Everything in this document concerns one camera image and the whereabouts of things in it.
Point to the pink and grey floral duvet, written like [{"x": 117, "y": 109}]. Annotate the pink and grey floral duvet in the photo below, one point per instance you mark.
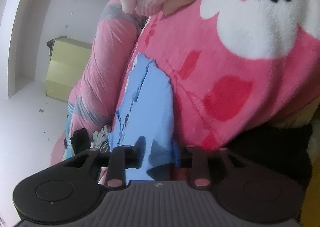
[{"x": 105, "y": 66}]

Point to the light grey garment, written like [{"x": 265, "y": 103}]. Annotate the light grey garment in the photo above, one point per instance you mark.
[{"x": 102, "y": 139}]

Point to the black garment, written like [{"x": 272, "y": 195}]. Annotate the black garment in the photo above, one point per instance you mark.
[{"x": 80, "y": 140}]

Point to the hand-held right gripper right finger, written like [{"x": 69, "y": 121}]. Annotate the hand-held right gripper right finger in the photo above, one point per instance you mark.
[{"x": 177, "y": 158}]

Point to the blue t-shirt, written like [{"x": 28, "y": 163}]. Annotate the blue t-shirt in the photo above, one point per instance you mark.
[{"x": 150, "y": 107}]

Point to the pale yellow wardrobe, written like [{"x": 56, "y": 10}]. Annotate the pale yellow wardrobe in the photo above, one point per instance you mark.
[{"x": 67, "y": 69}]

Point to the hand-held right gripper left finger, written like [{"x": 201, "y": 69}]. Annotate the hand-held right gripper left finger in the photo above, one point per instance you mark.
[{"x": 141, "y": 147}]

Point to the pink floral fleece blanket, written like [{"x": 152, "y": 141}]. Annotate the pink floral fleece blanket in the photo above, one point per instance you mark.
[{"x": 225, "y": 66}]

